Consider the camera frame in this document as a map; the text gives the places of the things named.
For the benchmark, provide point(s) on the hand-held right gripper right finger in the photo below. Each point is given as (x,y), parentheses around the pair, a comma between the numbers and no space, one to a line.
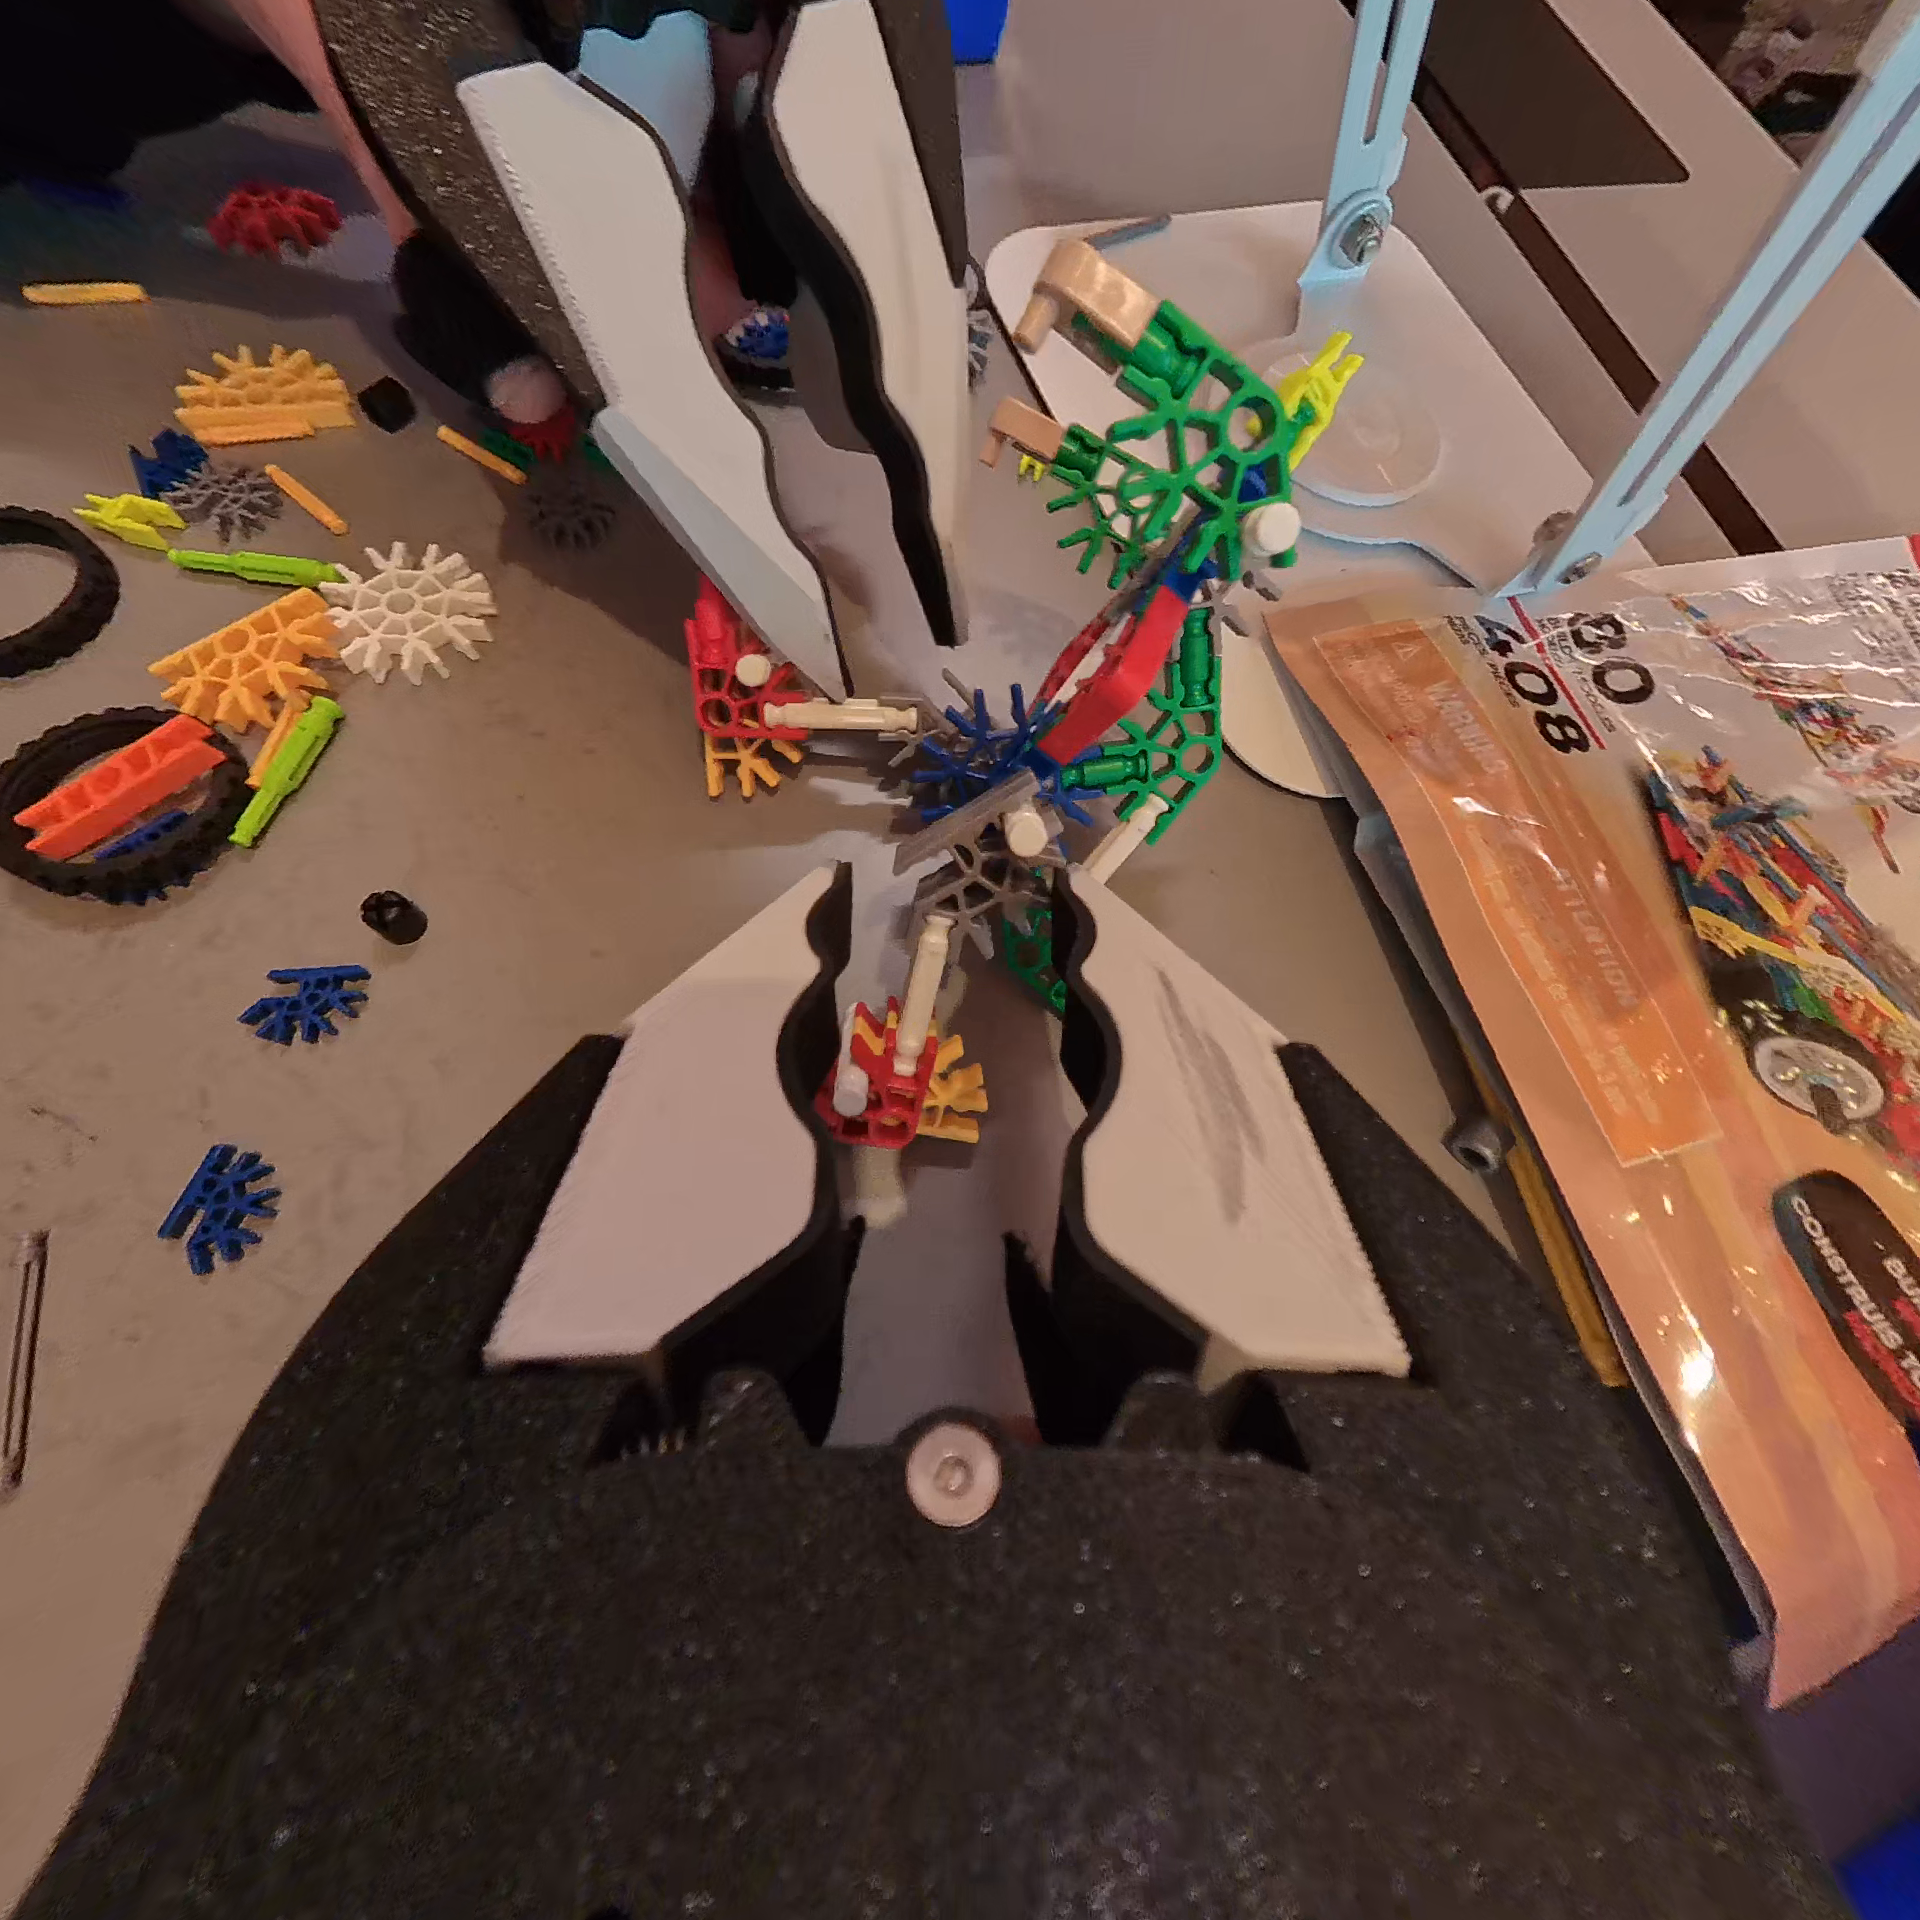
(1231,1201)

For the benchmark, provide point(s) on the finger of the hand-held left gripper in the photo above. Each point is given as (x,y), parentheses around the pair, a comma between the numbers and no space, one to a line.
(631,300)
(872,227)

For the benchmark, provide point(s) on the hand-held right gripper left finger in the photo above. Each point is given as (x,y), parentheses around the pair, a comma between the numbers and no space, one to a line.
(677,1185)

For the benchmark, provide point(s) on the multicoloured construction toy model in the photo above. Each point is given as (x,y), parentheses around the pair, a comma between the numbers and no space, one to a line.
(1186,451)

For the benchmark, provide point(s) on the lime green rod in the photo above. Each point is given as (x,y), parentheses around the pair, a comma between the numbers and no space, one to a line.
(285,773)
(254,568)

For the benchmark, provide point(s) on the yellow clip connector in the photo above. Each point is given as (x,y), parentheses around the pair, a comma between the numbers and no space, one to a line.
(1316,388)

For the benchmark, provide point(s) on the lime clip connector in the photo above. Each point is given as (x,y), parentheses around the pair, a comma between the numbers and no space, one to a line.
(130,517)

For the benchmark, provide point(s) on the thin dark grey rod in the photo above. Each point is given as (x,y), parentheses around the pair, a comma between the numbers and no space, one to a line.
(22,1350)

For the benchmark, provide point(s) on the person's left hand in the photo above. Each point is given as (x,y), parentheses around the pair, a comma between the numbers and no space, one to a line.
(355,119)

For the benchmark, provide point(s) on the black rubber tyre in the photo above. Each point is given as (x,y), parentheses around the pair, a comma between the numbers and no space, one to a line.
(30,868)
(93,577)
(735,362)

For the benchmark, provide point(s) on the blue snowflake connector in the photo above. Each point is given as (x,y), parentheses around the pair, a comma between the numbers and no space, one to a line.
(761,333)

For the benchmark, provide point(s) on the red snowflake connector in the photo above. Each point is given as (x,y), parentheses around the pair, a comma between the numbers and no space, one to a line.
(554,440)

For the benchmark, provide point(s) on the red fan connector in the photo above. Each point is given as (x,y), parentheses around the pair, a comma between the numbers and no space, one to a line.
(276,219)

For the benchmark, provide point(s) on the short yellow rod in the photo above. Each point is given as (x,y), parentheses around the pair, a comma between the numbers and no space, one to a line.
(85,293)
(271,742)
(271,424)
(305,501)
(479,453)

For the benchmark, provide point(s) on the dark grey snowflake connector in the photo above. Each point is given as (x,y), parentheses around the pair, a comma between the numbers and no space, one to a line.
(567,512)
(227,501)

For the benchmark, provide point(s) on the short grey rod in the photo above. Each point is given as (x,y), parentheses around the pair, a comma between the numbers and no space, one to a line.
(1129,231)

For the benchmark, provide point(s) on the black cylinder spacer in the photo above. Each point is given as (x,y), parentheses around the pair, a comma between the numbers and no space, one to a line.
(386,401)

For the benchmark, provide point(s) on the yellow half-circle connector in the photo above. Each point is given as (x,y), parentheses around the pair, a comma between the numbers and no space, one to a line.
(264,383)

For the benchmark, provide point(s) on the long tan rod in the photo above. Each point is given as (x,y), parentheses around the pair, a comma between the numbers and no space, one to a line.
(1561,1277)

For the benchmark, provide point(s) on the white snowflake connector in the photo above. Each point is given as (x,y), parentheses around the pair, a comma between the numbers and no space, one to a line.
(409,608)

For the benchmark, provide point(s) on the small black connector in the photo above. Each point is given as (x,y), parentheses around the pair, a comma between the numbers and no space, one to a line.
(395,916)

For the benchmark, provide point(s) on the K'nex instruction bag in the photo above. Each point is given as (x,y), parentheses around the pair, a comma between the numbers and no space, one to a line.
(1576,974)

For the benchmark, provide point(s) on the small blue fan connector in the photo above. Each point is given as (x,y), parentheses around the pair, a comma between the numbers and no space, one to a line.
(305,1003)
(221,1208)
(164,464)

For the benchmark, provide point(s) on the pale slotted stand strut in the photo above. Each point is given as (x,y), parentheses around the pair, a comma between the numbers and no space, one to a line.
(1727,300)
(1374,119)

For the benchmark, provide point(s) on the large yellow fan connector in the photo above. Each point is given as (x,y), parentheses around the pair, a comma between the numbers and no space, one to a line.
(248,659)

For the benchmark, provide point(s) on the orange connector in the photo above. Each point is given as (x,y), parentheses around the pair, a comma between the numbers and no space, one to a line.
(112,788)

